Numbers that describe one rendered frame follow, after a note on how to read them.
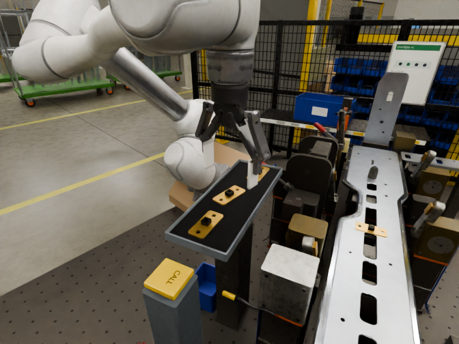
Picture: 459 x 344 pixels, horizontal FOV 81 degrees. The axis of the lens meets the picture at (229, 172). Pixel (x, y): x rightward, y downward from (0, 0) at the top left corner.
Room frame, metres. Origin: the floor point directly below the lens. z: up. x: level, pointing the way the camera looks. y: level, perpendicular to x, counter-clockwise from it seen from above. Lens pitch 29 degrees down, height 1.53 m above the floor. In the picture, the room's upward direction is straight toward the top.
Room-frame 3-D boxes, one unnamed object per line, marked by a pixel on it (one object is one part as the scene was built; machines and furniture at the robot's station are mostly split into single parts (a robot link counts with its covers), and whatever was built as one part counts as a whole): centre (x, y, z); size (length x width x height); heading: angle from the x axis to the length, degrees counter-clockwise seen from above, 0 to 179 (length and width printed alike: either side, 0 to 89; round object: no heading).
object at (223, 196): (0.54, 0.00, 1.17); 0.08 x 0.04 x 0.01; 138
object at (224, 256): (0.54, -0.01, 1.16); 0.37 x 0.14 x 0.02; 154
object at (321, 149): (0.78, -0.27, 0.94); 0.18 x 0.13 x 0.49; 154
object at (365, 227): (0.60, -0.41, 1.01); 0.08 x 0.04 x 0.01; 64
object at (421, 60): (1.48, -0.95, 1.30); 0.23 x 0.02 x 0.31; 64
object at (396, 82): (1.25, -0.74, 1.17); 0.12 x 0.01 x 0.34; 64
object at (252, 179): (0.50, -0.05, 1.25); 0.03 x 0.01 x 0.07; 138
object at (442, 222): (0.57, -0.61, 0.87); 0.12 x 0.07 x 0.35; 64
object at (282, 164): (0.86, -0.19, 0.89); 0.09 x 0.08 x 0.38; 64
